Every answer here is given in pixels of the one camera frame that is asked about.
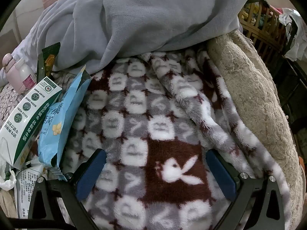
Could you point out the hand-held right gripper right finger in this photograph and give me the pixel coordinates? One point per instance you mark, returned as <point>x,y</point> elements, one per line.
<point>220,177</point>

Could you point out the white plastic bag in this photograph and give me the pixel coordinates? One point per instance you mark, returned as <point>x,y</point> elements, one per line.
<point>296,40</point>

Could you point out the grey-blue duvet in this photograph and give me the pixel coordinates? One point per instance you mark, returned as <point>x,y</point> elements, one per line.
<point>156,16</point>

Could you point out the white green milk carton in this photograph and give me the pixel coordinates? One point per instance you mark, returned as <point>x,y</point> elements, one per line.
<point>26,115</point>

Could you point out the pink bottle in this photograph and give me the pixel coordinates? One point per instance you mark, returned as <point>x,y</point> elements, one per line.
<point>12,76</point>

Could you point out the green snack packet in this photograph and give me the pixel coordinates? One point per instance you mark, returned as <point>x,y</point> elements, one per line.
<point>48,62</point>

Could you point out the cream plush toy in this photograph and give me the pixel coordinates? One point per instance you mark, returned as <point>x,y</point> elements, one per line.
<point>7,177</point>

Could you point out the wooden crib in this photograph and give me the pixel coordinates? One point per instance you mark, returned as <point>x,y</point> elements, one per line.
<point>254,28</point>

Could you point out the white pink-label pill bottle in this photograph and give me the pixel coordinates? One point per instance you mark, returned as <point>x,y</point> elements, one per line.
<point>25,73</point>

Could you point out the white printed wrapper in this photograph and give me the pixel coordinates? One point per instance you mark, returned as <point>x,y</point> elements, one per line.
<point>26,186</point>

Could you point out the rabbit print fleece blanket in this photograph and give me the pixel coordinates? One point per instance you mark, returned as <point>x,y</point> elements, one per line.
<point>172,153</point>

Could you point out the large blue snack packet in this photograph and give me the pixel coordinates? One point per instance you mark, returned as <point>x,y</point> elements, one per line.
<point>60,129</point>

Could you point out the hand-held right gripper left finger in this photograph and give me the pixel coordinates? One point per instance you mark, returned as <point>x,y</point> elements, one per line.
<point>91,173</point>

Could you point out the beige fluffy mattress pad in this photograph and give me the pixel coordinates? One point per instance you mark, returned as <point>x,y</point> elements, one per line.
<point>251,88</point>

